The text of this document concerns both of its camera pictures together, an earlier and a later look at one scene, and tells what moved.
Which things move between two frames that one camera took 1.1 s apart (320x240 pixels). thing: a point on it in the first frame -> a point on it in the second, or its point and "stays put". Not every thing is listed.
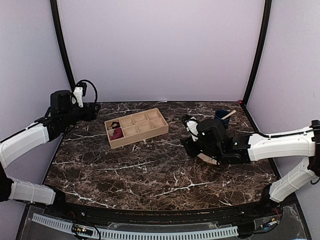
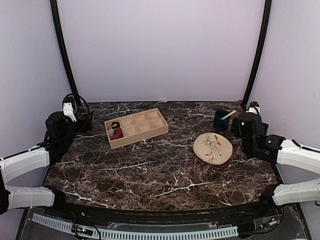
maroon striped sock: x=117 y=133 stays put
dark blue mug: x=220 y=113 stays put
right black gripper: x=190 y=149 -> x=236 y=127
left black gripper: x=90 y=114 -> x=83 y=128
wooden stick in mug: x=230 y=113 stays put
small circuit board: x=82 y=230 stays put
